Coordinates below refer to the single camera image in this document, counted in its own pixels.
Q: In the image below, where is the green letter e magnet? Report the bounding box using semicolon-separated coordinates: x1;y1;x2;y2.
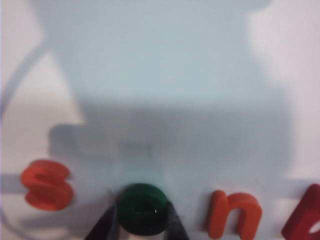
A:
117;182;169;237

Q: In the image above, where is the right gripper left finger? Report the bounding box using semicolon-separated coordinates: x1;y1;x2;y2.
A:
84;199;120;240

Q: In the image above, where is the orange letter n magnet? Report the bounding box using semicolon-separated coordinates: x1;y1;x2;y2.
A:
203;190;264;240

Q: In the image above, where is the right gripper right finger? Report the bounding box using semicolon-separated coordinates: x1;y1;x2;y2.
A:
164;200;191;240

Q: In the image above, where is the dark red letter b magnet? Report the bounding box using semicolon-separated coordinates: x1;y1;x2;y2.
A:
280;183;320;240

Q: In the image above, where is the orange letter s magnet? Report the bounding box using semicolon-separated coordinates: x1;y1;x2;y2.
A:
20;159;75;212

